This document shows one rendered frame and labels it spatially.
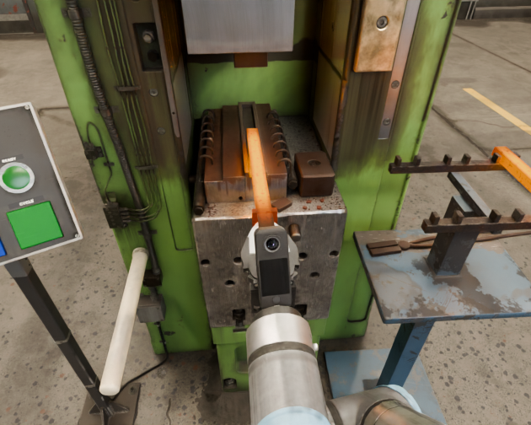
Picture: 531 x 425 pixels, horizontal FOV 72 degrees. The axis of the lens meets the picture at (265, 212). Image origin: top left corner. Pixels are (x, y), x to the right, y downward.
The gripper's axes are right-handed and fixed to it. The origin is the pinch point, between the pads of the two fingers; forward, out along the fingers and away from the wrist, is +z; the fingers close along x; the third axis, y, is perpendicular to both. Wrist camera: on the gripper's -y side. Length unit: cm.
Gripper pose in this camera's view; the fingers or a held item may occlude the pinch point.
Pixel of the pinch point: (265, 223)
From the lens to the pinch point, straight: 65.7
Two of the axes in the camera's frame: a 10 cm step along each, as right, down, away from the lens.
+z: -0.9, -6.5, 7.6
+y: 0.0, 7.6, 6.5
